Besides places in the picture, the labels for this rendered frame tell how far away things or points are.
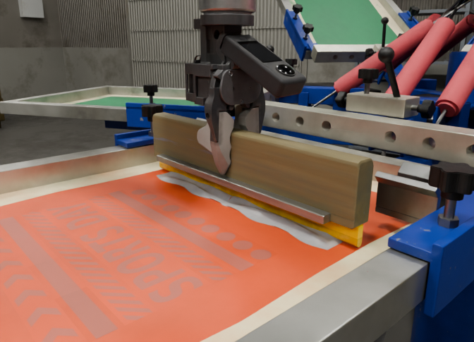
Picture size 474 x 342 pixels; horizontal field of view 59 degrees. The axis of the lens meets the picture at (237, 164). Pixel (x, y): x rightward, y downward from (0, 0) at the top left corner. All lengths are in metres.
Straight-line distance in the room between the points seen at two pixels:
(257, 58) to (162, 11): 6.12
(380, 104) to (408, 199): 0.36
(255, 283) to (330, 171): 0.15
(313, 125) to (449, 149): 0.27
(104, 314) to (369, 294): 0.22
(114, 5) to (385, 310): 7.26
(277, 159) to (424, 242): 0.19
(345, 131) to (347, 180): 0.38
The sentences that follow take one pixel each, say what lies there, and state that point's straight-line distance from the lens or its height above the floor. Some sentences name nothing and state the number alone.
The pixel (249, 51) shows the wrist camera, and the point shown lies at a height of 1.16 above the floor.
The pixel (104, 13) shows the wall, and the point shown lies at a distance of 7.68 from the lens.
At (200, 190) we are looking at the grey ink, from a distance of 0.63.
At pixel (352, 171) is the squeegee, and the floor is 1.05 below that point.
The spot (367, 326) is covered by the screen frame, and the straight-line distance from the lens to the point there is 0.34.
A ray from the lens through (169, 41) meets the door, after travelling 6.53.
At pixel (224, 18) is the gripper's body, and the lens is 0.55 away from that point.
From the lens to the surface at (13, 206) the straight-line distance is 0.66.
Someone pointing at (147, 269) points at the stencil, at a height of 0.96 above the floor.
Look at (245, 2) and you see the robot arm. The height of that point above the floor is 1.22.
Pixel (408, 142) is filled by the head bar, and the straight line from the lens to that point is 0.76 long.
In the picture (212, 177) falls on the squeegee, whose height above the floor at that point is 0.99.
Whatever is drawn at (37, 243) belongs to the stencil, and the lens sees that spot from 0.53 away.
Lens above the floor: 1.17
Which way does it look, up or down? 16 degrees down
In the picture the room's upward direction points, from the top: straight up
